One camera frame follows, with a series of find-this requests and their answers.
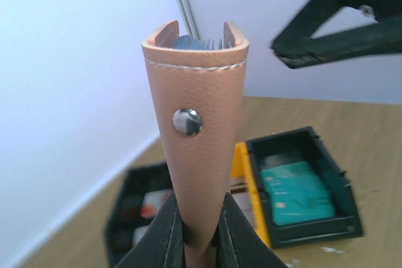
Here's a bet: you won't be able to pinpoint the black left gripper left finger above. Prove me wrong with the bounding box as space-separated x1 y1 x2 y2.
116 193 185 268

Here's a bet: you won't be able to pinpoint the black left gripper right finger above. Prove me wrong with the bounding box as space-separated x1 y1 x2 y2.
216 193 286 268

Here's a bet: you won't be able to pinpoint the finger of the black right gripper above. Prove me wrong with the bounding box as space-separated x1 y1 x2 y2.
271 0 401 69

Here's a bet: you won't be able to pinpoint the red white cards in bin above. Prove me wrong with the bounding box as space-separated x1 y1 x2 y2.
133 189 173 246

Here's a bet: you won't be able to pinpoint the teal cards stack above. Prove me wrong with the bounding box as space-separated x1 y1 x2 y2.
260 161 336 226

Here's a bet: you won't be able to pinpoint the black divided bin left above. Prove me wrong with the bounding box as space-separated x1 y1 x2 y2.
104 161 173 267

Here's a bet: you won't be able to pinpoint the yellow plastic bin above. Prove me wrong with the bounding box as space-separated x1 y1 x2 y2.
229 142 271 248

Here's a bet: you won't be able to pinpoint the black bin right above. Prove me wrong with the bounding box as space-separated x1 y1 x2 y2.
246 126 364 248

